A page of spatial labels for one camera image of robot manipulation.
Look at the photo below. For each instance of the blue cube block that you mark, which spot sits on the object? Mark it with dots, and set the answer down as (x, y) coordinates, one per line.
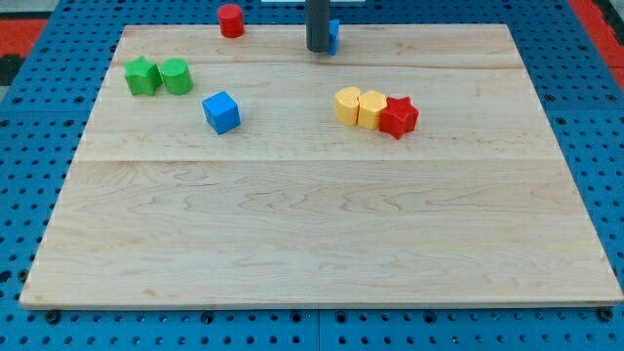
(221, 112)

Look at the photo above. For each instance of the blue triangle block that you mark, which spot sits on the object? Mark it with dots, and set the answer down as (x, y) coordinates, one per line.
(334, 25)

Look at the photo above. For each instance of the yellow heart block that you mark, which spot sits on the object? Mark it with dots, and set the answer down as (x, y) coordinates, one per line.
(346, 105)

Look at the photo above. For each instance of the yellow hexagon block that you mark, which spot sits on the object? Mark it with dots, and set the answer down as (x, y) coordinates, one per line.
(371, 105)

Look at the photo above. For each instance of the light wooden board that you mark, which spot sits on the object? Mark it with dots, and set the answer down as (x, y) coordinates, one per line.
(293, 210)

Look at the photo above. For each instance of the red star block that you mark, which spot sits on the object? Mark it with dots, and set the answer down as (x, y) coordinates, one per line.
(399, 117)

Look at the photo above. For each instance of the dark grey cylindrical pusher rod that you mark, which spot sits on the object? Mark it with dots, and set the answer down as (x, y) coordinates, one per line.
(317, 25)

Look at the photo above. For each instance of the green cylinder block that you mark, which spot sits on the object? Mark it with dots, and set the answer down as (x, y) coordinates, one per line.
(176, 76)

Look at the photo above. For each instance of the red cylinder block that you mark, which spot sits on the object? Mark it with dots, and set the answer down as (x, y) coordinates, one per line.
(231, 20)

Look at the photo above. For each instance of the green star block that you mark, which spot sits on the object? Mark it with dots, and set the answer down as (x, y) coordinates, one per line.
(142, 76)

